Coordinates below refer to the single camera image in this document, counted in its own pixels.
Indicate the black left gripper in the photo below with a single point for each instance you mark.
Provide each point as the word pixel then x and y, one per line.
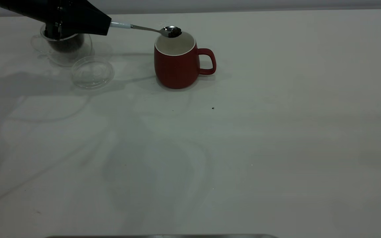
pixel 28 6

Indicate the red ceramic mug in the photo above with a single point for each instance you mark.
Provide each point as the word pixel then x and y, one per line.
pixel 175 71

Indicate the dark coffee beans pile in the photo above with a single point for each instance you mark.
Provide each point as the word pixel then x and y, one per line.
pixel 71 44

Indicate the clear glass cup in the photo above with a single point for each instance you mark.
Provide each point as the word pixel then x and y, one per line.
pixel 85 49

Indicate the round clear glass lid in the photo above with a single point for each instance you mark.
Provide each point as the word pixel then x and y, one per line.
pixel 93 74

